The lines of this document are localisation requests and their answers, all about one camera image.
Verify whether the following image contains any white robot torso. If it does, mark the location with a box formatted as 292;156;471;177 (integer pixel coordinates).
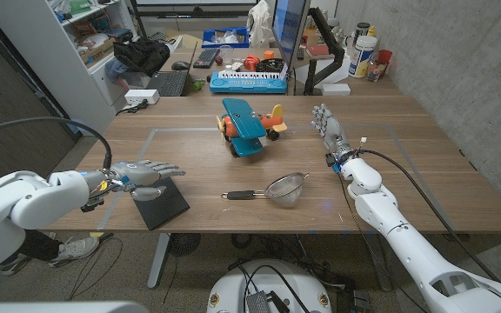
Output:
205;259;333;313

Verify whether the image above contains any white shelf unit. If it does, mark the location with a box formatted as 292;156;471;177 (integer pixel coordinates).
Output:
0;0;147;137

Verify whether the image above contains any black bag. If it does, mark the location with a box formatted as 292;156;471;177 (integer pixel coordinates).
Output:
113;37;171;77

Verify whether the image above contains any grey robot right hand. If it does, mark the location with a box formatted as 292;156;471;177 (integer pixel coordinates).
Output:
311;103;357;165

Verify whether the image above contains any grey table leg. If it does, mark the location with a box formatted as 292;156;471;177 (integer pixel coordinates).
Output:
147;232;171;290

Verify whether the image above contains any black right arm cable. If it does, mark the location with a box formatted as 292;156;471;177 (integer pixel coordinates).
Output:
357;149;501;283

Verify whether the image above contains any white box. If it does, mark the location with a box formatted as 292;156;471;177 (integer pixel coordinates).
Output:
321;82;352;97

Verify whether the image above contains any orange toy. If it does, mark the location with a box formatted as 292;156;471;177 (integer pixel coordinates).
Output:
244;53;262;72

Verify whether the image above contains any black round bowl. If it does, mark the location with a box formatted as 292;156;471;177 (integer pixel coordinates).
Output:
255;57;285;73

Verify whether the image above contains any black computer keyboard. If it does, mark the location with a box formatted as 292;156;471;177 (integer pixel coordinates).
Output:
192;46;221;70

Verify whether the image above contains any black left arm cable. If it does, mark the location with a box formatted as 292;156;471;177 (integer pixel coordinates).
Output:
0;116;113;171

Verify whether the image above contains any person in dark trousers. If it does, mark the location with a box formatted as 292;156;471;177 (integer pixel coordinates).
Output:
0;229;102;277

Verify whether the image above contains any whiteboard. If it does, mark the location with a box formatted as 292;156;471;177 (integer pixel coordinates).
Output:
128;0;260;19

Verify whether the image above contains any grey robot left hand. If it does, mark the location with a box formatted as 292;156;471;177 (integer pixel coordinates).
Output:
85;159;186;202

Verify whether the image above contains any black square pad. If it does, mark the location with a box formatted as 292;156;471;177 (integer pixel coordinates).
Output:
131;176;190;231

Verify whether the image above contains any black floor fan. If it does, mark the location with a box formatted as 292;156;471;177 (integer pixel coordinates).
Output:
167;232;202;257

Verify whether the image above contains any metal mesh strainer black handle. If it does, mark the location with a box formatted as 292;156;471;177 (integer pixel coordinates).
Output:
220;172;311;209

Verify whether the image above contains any blue toy piano keyboard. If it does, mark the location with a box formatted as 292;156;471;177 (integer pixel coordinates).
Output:
209;70;289;95

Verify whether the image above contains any white wipes canister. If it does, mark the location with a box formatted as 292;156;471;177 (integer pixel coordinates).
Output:
348;34;378;79

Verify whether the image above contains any white plastic bag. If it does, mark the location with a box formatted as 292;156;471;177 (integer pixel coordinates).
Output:
246;0;276;49

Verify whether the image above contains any white power strip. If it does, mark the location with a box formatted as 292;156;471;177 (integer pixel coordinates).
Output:
124;89;161;107

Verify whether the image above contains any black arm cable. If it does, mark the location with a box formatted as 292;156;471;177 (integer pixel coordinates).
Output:
357;149;501;283
0;116;113;171

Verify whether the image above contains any teal orange toy airplane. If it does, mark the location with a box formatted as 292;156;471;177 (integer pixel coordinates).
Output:
215;97;289;158

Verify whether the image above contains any blue plastic bin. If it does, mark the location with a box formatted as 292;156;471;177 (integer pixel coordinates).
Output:
201;26;251;49

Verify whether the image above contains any computer monitor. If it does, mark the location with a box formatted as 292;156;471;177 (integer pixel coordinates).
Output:
271;0;311;70

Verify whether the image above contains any black laptop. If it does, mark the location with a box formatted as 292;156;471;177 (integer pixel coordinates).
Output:
145;41;198;97

